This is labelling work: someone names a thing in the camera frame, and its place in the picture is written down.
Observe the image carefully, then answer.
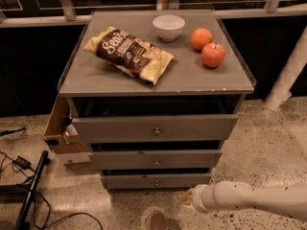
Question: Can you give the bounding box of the cardboard box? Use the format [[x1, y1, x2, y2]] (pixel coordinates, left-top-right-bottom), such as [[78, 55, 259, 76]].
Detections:
[[44, 95, 89, 164]]

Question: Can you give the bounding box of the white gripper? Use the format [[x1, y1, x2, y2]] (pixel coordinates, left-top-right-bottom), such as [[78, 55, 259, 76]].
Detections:
[[182, 184, 209, 213]]

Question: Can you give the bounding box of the brown chip bag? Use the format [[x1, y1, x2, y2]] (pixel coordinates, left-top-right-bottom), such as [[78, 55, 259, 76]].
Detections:
[[83, 26, 174, 84]]

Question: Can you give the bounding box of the grey top drawer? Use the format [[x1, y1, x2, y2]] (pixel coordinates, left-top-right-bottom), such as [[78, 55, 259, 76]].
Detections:
[[66, 97, 240, 144]]

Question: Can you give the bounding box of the metal window railing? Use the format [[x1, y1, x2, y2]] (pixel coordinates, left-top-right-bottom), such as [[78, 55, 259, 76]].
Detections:
[[0, 0, 307, 27]]

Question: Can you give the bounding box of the red apple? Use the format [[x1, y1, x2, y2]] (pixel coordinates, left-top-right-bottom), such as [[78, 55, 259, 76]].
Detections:
[[201, 42, 225, 68]]

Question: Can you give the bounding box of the black floor cable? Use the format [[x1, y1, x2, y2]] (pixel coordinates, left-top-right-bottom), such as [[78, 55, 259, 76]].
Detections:
[[0, 126, 104, 230]]

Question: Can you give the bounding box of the orange fruit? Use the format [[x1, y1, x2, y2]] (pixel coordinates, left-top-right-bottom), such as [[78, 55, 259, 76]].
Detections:
[[190, 28, 213, 51]]

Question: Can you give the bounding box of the grey bottom drawer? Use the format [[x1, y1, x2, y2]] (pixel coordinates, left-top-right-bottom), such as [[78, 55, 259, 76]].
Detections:
[[100, 168, 211, 190]]

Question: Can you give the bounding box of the white bowl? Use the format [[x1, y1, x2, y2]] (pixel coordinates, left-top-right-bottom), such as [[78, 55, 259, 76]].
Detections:
[[153, 15, 185, 42]]

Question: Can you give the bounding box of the black power adapter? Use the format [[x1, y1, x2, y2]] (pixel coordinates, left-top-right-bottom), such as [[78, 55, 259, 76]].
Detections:
[[13, 156, 31, 170]]

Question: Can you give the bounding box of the grey drawer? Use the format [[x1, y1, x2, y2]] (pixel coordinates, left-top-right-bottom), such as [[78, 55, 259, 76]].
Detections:
[[100, 168, 211, 190], [89, 141, 222, 170], [66, 97, 240, 144]]

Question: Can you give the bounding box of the grey middle drawer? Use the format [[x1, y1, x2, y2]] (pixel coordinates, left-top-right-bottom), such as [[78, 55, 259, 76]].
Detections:
[[89, 141, 222, 170]]

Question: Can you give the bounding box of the black pole on floor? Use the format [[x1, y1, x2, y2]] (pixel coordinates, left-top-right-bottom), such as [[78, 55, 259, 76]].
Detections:
[[13, 150, 50, 230]]

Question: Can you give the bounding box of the grey drawer cabinet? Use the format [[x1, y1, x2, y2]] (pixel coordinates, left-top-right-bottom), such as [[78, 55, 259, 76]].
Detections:
[[57, 9, 257, 191]]

